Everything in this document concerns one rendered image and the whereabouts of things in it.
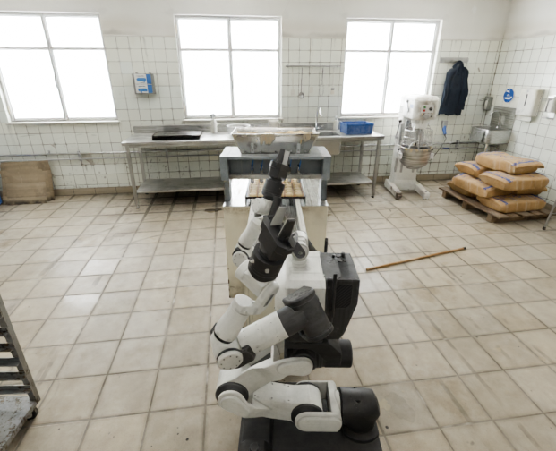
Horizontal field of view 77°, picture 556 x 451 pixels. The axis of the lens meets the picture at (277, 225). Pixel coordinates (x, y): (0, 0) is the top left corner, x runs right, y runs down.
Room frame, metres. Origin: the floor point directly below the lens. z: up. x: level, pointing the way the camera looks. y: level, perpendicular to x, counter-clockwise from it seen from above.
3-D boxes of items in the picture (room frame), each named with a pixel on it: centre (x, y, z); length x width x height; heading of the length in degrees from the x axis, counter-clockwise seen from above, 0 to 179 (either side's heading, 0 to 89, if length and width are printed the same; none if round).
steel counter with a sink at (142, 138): (4.90, 0.29, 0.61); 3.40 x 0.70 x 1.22; 98
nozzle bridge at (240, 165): (2.39, 0.02, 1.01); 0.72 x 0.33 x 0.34; 91
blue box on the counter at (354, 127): (5.10, -1.12, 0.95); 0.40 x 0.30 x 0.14; 101
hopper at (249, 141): (2.39, 0.02, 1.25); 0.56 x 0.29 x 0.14; 91
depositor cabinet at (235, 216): (2.86, 0.02, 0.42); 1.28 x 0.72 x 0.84; 1
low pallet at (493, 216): (4.44, -2.89, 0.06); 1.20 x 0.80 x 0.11; 10
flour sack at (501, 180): (4.16, -2.92, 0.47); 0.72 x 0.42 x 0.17; 103
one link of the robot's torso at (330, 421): (1.13, -0.18, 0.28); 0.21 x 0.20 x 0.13; 89
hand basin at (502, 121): (5.29, -3.20, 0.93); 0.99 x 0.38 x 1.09; 8
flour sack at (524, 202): (4.14, -2.95, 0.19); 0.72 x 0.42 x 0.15; 102
